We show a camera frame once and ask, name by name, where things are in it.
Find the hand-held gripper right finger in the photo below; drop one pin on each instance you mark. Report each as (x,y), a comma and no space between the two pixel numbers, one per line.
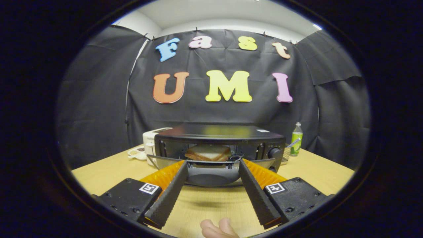
(256,195)

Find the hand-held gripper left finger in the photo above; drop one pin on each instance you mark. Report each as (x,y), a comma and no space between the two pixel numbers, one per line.
(168,195)

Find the toasted bread sandwich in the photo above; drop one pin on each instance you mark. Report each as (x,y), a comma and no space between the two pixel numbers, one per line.
(208,152)

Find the black toaster oven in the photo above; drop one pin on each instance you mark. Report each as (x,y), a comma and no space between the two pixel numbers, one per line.
(218,132)

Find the white pop-up toaster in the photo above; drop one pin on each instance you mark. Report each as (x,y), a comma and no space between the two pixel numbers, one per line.
(148,138)

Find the clear glass with straw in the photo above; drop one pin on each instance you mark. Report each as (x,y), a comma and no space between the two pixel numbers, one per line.
(287,155)

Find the small white snack dish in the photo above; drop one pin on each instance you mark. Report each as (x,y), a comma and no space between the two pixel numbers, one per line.
(137,153)

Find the green label drink bottle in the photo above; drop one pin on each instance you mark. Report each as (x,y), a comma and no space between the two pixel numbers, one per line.
(296,142)

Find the ceiling light panel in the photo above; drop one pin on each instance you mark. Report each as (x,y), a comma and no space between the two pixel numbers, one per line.
(317,26)

